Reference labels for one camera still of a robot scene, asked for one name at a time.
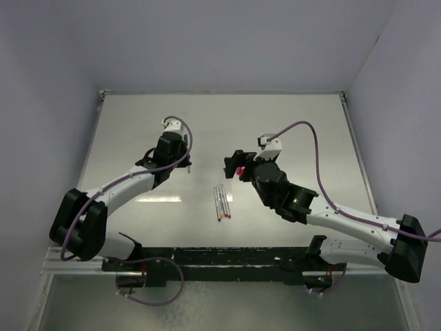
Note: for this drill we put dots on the purple marker pen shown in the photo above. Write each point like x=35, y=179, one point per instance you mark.
x=223, y=203

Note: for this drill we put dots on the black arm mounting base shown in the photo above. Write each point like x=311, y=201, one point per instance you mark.
x=287, y=265

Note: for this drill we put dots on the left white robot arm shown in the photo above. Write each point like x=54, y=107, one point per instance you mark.
x=80, y=226

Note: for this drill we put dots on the blue marker pen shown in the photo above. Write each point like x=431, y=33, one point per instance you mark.
x=216, y=201

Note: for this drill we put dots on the yellow marker pen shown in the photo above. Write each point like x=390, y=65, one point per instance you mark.
x=220, y=202

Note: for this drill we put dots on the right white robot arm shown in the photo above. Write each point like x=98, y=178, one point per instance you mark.
x=396, y=245

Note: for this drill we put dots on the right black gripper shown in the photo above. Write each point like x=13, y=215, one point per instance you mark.
x=240, y=158

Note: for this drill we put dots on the red marker pen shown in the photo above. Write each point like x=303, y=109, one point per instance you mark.
x=226, y=201

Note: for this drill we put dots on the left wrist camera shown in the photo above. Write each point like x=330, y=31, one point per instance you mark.
x=173, y=125

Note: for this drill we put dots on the green marker pen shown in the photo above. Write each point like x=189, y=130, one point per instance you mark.
x=187, y=163

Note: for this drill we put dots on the aluminium frame rail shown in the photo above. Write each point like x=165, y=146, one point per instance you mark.
x=54, y=265

